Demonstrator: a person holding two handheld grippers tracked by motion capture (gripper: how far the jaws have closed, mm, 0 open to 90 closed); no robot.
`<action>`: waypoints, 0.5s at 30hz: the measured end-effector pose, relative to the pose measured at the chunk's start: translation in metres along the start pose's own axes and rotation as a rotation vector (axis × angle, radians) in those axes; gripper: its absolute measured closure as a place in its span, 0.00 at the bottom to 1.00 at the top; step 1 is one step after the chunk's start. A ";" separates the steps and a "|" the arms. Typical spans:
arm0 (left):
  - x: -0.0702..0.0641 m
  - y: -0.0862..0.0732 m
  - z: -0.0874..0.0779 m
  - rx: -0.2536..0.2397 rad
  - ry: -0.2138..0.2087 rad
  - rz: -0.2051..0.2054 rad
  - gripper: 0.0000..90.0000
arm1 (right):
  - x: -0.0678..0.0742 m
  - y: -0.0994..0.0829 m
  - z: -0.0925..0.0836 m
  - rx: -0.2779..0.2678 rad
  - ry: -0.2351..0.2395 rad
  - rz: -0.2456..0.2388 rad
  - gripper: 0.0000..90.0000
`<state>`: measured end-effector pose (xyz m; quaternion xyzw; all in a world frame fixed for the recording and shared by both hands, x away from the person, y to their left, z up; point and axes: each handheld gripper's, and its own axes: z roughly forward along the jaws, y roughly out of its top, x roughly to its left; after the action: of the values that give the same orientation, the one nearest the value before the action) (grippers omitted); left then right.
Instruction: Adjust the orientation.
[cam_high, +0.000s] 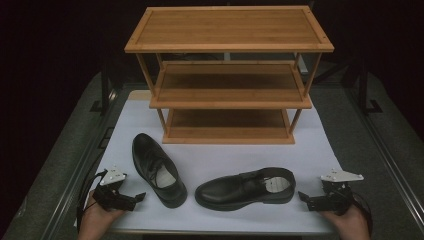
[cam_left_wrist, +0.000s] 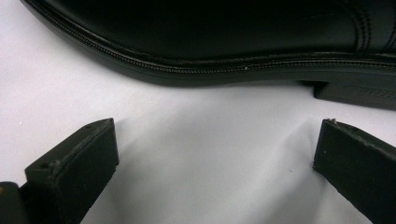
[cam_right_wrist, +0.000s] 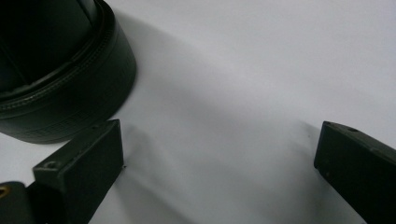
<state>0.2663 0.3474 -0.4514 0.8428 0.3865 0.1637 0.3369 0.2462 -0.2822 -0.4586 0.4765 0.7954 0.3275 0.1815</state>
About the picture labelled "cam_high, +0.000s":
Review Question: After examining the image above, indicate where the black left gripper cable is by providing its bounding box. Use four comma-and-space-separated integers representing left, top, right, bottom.
75, 169, 109, 232

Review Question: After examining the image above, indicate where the person's left hand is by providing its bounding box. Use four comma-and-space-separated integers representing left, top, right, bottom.
77, 191, 128, 240

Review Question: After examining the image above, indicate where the white post behind rack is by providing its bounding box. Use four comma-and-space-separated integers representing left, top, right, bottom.
296, 53, 310, 75

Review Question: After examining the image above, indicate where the wooden three-tier shoe rack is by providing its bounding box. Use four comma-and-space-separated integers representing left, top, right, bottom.
124, 5, 335, 146

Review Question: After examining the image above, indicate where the black leather shoe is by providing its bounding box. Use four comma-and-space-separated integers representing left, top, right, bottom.
131, 132, 188, 209
194, 166, 297, 212

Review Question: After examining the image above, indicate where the dark metal stand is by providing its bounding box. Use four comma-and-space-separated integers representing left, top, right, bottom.
357, 62, 384, 115
89, 62, 118, 117

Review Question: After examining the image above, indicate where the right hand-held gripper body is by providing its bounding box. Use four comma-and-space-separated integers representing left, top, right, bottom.
306, 168, 365, 215

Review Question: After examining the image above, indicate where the person's right hand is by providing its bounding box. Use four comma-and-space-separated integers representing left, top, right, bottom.
319, 204, 371, 240

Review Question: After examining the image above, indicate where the white table sheet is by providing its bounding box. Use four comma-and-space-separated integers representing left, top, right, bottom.
73, 89, 370, 236

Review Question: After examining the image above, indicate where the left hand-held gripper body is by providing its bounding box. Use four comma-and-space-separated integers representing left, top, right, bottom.
92, 165, 138, 212

